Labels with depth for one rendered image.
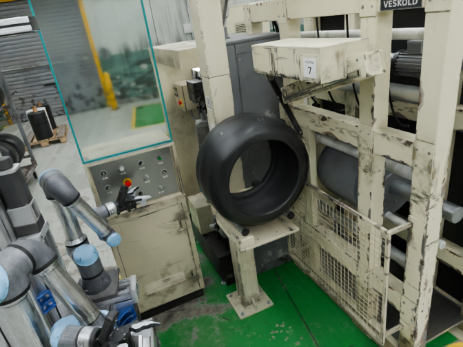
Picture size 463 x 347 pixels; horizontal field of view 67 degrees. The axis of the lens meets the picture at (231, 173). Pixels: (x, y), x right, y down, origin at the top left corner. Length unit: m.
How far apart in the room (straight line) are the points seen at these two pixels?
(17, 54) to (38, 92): 1.07
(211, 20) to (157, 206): 1.19
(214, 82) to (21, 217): 1.11
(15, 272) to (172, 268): 1.50
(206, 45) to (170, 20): 9.01
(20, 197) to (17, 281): 0.39
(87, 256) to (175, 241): 0.75
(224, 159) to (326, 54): 0.63
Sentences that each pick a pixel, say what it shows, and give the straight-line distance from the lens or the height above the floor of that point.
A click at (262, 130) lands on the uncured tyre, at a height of 1.43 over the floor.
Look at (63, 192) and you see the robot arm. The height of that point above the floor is 1.30.
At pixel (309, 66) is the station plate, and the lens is 1.56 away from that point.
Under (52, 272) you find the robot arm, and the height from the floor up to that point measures 1.22.
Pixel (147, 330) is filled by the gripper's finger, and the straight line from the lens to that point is 1.31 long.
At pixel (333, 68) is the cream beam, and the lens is 1.54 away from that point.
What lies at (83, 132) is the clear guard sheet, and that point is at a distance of 2.18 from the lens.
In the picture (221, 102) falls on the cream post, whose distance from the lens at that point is 1.98.
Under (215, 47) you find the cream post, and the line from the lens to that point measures 1.95.
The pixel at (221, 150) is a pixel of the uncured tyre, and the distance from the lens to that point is 1.65.
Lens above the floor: 1.94
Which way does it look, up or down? 24 degrees down
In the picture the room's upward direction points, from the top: 8 degrees counter-clockwise
